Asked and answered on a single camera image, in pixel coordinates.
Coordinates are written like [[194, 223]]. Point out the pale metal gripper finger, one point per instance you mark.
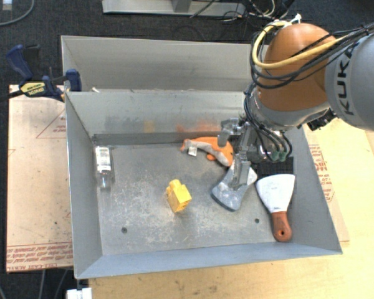
[[246, 173], [237, 176]]

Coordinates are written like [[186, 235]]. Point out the grey and white soft toy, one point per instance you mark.
[[229, 195]]

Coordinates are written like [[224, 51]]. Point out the orange and grey toy animal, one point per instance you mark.
[[205, 146]]

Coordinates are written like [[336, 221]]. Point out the yellow toy block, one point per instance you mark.
[[178, 196]]

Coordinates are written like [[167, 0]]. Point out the grey metal bin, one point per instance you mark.
[[149, 229]]

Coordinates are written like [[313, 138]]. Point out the clear glass bottle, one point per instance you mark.
[[103, 165]]

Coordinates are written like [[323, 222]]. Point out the brown cardboard board, red print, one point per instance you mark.
[[34, 182]]

